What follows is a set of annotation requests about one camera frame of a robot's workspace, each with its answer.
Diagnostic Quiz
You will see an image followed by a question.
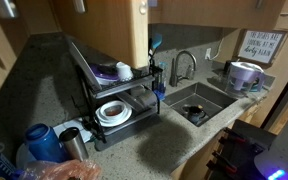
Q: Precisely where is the white mug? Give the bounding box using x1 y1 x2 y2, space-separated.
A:
137 89 159 108

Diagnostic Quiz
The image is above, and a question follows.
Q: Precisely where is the blue dish soap bottle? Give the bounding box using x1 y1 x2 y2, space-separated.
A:
152 61 168 102

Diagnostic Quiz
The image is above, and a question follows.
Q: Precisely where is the translucent plastic container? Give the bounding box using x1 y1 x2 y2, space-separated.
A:
115 89 142 113

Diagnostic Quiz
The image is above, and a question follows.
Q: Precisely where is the black two-tier dish rack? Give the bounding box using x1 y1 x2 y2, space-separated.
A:
73 63 167 144

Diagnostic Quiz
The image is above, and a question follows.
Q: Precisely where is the black utensil holder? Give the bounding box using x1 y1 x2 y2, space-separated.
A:
148 64 165 89

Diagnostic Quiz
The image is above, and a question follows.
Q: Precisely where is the small white cup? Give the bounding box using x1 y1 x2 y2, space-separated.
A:
115 61 135 82

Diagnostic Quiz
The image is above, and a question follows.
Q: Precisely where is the brushed steel faucet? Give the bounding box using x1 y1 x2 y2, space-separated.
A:
168 49 198 88

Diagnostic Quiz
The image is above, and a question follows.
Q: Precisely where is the purple bowl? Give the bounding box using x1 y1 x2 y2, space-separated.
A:
88 63 120 87

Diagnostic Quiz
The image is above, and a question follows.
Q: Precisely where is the grey drying mat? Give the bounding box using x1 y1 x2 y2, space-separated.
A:
92 111 162 152

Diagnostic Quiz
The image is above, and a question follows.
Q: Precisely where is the blue spatula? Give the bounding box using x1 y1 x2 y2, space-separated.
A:
148 32 164 67

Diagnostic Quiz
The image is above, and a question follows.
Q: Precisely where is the black mug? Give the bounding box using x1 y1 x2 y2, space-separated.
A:
184 104 209 126

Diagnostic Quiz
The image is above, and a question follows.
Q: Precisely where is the large white dinner plate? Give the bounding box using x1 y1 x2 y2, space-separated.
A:
65 36 104 93

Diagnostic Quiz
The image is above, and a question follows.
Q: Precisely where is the stainless steel sink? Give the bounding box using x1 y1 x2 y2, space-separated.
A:
162 81 239 129

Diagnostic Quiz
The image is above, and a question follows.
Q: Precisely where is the white paper sheet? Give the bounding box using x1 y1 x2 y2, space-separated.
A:
52 118 94 144

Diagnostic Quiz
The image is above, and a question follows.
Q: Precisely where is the black round container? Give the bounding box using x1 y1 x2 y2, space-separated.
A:
221 59 237 75

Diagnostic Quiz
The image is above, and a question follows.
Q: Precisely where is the stainless steel tumbler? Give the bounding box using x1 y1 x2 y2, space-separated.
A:
58 126 90 163

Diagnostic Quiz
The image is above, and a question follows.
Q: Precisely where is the black red bar clamp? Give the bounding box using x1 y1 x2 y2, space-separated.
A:
218 127 249 147
206 150 239 176

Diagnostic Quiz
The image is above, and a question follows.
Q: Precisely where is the water filter pitcher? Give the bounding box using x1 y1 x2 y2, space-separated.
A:
223 60 267 98

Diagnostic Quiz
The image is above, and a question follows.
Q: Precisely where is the blue water bottle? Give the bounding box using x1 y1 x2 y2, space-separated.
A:
24 122 70 164

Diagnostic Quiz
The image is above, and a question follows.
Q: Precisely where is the black robot mounting stand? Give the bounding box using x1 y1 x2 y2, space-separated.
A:
204 118 279 180

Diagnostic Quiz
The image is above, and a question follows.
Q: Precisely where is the orange plastic bag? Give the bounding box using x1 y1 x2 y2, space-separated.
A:
16 159 102 180

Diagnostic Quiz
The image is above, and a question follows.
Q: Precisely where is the framed text sign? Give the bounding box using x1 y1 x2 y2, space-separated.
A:
233 27 288 67

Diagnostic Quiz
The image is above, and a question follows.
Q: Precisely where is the small white plate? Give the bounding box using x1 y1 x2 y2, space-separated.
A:
15 143 31 169

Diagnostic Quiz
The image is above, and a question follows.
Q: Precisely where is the white wall outlet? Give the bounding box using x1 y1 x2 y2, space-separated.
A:
204 47 213 61

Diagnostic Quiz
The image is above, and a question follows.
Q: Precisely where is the white power cable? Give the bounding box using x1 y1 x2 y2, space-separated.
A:
210 35 226 62

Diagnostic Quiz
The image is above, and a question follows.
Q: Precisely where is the silver cabinet door handle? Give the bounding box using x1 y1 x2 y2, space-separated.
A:
0 0 20 20
72 0 87 15
254 0 265 10

